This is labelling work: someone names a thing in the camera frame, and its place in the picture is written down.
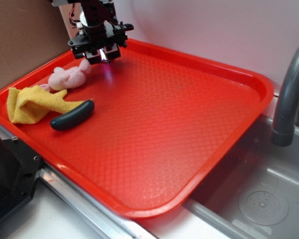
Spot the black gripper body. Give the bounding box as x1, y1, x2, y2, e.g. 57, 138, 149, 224
68, 21, 134, 65

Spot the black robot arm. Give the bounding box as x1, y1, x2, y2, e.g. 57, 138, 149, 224
50, 0, 134, 65

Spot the pink plush pig toy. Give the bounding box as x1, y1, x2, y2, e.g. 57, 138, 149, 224
40, 59, 92, 91

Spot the dark green cucumber toy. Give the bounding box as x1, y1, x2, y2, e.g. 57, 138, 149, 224
50, 100, 95, 131

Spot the brown cardboard panel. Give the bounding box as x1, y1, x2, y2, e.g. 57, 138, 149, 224
0, 0, 69, 90

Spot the red plastic tray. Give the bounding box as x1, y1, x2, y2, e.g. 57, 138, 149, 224
0, 40, 274, 219

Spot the yellow cloth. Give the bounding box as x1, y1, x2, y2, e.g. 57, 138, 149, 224
6, 85, 84, 124

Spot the grey faucet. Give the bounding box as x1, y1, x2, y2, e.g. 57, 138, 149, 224
271, 47, 299, 147

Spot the grey sink basin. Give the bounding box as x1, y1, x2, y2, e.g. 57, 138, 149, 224
184, 116, 299, 239

